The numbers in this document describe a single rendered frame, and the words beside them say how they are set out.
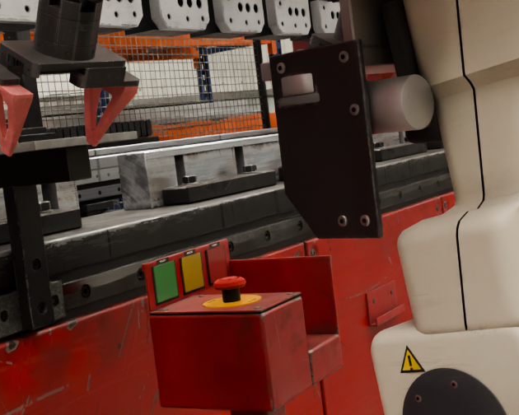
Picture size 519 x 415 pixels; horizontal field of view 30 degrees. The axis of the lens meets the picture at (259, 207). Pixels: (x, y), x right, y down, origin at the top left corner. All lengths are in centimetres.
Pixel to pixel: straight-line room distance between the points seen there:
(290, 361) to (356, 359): 84
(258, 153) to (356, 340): 43
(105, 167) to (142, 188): 32
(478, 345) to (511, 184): 13
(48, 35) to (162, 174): 79
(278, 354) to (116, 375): 31
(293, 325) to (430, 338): 40
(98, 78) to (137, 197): 74
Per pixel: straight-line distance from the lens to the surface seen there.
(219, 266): 133
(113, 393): 138
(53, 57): 92
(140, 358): 142
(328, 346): 128
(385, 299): 214
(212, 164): 181
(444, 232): 78
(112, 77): 94
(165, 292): 123
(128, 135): 121
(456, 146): 82
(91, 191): 193
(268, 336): 113
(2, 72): 92
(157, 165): 167
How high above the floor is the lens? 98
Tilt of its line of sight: 4 degrees down
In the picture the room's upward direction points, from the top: 7 degrees counter-clockwise
